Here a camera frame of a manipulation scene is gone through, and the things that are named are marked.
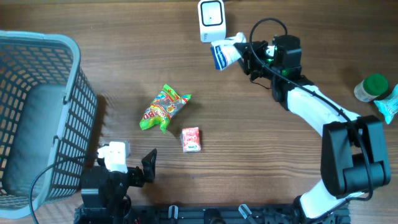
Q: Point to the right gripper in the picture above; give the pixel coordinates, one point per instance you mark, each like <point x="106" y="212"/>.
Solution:
<point x="247" y="62"/>

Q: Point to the teal wet wipes pack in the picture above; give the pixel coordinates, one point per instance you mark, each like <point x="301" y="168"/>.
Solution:
<point x="388" y="106"/>

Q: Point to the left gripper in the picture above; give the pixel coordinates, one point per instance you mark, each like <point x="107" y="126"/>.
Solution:
<point x="138" y="179"/>

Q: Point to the grey plastic mesh basket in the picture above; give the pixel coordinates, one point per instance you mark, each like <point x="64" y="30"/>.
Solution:
<point x="48" y="109"/>

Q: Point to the white blue pouch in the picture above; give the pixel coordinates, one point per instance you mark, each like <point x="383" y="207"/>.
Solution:
<point x="224" y="52"/>

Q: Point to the red white tissue pack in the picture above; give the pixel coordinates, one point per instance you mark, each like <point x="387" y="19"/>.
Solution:
<point x="190" y="138"/>

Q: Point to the green lid jar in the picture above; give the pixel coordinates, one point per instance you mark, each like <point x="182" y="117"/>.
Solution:
<point x="371" y="87"/>

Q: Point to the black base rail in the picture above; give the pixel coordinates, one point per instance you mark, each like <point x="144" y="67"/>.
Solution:
<point x="266" y="214"/>

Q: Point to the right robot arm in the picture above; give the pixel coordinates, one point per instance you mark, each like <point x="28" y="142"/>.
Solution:
<point x="354" y="158"/>

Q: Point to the green Haribo candy bag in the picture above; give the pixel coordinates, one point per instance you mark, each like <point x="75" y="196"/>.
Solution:
<point x="163" y="108"/>

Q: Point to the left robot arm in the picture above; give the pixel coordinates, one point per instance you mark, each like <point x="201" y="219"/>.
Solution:
<point x="104" y="192"/>

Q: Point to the white barcode scanner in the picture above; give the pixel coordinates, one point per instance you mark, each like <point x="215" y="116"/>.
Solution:
<point x="212" y="21"/>

